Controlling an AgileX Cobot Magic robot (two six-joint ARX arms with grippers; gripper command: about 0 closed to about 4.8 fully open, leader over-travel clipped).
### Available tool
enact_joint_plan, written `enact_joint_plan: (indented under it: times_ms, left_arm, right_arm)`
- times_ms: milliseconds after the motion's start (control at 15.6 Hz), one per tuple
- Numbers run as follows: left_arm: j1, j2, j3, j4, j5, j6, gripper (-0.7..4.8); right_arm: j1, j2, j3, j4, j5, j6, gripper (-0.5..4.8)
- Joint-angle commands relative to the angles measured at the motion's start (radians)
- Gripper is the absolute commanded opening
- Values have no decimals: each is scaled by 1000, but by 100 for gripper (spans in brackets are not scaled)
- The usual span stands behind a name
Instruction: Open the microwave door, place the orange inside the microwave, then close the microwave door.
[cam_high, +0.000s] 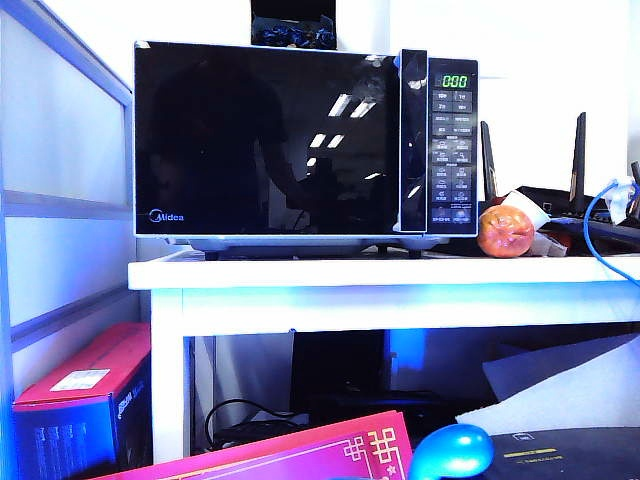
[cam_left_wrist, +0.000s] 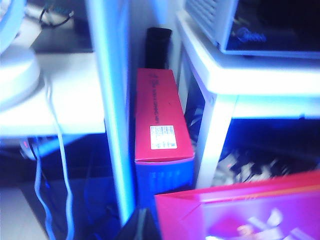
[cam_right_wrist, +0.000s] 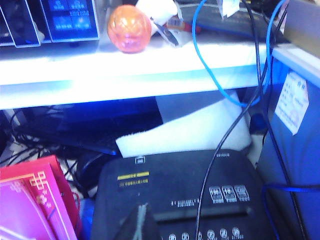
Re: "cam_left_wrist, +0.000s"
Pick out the white power cable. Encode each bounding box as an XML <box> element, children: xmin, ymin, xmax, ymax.
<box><xmin>33</xmin><ymin>147</ymin><xmax>57</xmax><ymax>240</ymax></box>
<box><xmin>44</xmin><ymin>77</ymin><xmax>76</xmax><ymax>240</ymax></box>

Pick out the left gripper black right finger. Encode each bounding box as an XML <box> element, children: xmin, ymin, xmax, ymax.
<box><xmin>146</xmin><ymin>207</ymin><xmax>161</xmax><ymax>240</ymax></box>

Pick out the dark grey desk pad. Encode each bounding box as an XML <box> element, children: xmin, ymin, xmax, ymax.
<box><xmin>29</xmin><ymin>17</ymin><xmax>94</xmax><ymax>54</ymax></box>

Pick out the white desk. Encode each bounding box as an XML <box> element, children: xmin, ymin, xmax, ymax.
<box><xmin>0</xmin><ymin>47</ymin><xmax>107</xmax><ymax>140</ymax></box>

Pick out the pink gift box gold pattern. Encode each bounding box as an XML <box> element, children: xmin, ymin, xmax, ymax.
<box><xmin>154</xmin><ymin>169</ymin><xmax>320</xmax><ymax>240</ymax></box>

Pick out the red and blue router box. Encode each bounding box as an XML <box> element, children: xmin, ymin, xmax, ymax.
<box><xmin>134</xmin><ymin>67</ymin><xmax>196</xmax><ymax>213</ymax></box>

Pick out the white office partition panel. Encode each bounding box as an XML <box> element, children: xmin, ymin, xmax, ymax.
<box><xmin>86</xmin><ymin>0</ymin><xmax>137</xmax><ymax>227</ymax></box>

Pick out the white table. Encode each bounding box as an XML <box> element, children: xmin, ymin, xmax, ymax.
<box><xmin>175</xmin><ymin>9</ymin><xmax>320</xmax><ymax>191</ymax></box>

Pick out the black cylindrical bin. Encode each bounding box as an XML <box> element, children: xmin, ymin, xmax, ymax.
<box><xmin>145</xmin><ymin>27</ymin><xmax>173</xmax><ymax>70</ymax></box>

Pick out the black glass microwave door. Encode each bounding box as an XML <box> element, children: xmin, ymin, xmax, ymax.
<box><xmin>223</xmin><ymin>0</ymin><xmax>320</xmax><ymax>60</ymax></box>

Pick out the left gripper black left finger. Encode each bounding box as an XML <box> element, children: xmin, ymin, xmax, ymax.
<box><xmin>117</xmin><ymin>207</ymin><xmax>147</xmax><ymax>240</ymax></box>

